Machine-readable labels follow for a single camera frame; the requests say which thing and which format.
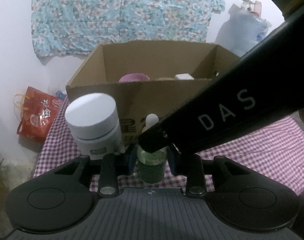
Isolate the red gift bag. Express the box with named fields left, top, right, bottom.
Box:
left=14, top=87, right=63, bottom=144

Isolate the white supplement bottle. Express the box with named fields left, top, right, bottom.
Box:
left=64, top=93, right=125, bottom=160

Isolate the floral teal cloth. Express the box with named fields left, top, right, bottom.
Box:
left=31, top=0, right=225, bottom=57

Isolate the green dropper bottle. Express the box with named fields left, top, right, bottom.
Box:
left=137, top=113, right=168, bottom=184

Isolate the purple plastic lid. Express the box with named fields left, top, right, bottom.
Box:
left=119, top=73, right=150, bottom=83

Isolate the blue white item on floor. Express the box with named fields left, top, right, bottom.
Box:
left=56, top=90, right=67, bottom=101

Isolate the gold lid black jar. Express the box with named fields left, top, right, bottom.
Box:
left=156, top=77, right=175, bottom=81

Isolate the white charger plug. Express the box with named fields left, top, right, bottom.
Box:
left=175, top=73, right=194, bottom=80

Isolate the blue water jug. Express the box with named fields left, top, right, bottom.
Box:
left=215, top=0, right=272, bottom=57

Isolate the purple checkered tablecloth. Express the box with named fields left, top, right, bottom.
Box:
left=33, top=100, right=304, bottom=194

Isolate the brown cardboard box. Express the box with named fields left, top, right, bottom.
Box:
left=66, top=41, right=239, bottom=144

